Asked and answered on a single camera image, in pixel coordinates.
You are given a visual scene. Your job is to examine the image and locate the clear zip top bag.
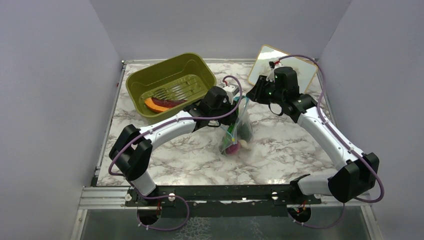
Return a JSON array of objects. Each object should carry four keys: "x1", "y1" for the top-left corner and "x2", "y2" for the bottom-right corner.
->
[{"x1": 219, "y1": 96, "x2": 254, "y2": 156}]

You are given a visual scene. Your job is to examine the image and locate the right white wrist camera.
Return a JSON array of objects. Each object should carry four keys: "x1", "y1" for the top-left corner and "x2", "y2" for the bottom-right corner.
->
[{"x1": 266, "y1": 60, "x2": 281, "y2": 80}]

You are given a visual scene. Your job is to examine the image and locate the red meat slice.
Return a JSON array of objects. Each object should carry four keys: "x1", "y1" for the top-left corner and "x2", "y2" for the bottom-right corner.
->
[{"x1": 151, "y1": 97, "x2": 186, "y2": 109}]

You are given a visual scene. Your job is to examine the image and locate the purple cable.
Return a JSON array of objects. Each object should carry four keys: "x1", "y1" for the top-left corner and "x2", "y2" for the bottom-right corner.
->
[
  {"x1": 278, "y1": 54, "x2": 385, "y2": 204},
  {"x1": 107, "y1": 75, "x2": 244, "y2": 177}
]

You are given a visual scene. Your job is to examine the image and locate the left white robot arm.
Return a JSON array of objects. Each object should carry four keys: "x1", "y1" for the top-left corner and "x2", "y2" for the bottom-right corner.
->
[{"x1": 109, "y1": 85, "x2": 240, "y2": 206}]

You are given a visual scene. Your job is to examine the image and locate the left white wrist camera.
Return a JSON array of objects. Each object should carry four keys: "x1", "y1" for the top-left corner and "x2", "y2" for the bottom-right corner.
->
[{"x1": 223, "y1": 84, "x2": 240, "y2": 104}]

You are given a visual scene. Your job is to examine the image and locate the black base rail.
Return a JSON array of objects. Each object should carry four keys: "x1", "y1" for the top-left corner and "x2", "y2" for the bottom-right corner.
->
[{"x1": 79, "y1": 177, "x2": 345, "y2": 220}]

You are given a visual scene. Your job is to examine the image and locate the wood framed whiteboard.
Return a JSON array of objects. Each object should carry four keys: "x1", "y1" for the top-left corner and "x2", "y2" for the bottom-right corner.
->
[{"x1": 247, "y1": 44, "x2": 318, "y2": 93}]

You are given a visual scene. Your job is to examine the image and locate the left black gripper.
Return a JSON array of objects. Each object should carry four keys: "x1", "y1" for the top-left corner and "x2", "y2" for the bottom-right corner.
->
[{"x1": 210, "y1": 98, "x2": 239, "y2": 126}]

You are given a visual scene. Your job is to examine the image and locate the purple red onion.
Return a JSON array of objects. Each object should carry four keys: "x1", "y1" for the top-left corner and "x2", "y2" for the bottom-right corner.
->
[{"x1": 224, "y1": 142, "x2": 241, "y2": 155}]

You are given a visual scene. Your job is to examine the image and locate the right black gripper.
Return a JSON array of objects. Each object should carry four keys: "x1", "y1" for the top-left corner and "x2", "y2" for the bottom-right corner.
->
[{"x1": 246, "y1": 75, "x2": 285, "y2": 106}]

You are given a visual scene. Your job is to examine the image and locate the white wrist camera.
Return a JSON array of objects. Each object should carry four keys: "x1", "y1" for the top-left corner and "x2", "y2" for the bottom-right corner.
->
[
  {"x1": 223, "y1": 84, "x2": 240, "y2": 104},
  {"x1": 266, "y1": 60, "x2": 281, "y2": 80}
]

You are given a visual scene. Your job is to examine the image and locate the dark green avocado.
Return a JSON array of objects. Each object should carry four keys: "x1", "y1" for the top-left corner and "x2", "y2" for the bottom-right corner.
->
[{"x1": 237, "y1": 122, "x2": 253, "y2": 142}]

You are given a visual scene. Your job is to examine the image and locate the white garlic piece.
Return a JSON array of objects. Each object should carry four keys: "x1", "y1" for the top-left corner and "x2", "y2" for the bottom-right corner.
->
[{"x1": 238, "y1": 139, "x2": 251, "y2": 150}]

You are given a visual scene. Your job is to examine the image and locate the olive green plastic bin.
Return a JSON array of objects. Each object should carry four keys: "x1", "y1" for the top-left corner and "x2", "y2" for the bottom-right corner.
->
[{"x1": 125, "y1": 52, "x2": 217, "y2": 124}]

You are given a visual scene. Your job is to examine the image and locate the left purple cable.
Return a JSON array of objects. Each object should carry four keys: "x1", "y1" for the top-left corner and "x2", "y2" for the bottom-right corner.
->
[{"x1": 107, "y1": 75, "x2": 244, "y2": 177}]

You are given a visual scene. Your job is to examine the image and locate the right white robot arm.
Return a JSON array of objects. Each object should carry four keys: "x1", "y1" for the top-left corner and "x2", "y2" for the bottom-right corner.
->
[{"x1": 246, "y1": 66, "x2": 380, "y2": 204}]

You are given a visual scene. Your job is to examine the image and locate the orange squash slice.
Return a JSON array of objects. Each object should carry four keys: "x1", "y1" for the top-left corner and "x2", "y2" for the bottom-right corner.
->
[{"x1": 144, "y1": 97, "x2": 170, "y2": 113}]

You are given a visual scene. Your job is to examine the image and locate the green chili pepper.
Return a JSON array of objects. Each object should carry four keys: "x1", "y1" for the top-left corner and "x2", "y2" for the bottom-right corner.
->
[{"x1": 220, "y1": 124, "x2": 238, "y2": 154}]

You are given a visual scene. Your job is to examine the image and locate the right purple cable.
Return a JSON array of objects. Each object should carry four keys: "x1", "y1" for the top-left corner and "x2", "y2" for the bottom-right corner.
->
[{"x1": 278, "y1": 54, "x2": 385, "y2": 204}]

